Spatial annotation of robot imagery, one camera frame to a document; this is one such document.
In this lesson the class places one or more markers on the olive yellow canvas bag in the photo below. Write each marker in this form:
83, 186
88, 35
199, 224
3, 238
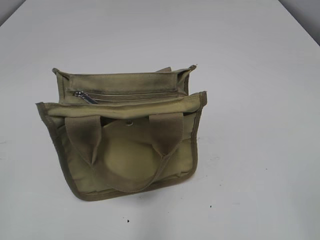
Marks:
141, 136

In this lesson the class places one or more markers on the silver metal zipper pull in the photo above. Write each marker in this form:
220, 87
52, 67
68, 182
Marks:
84, 96

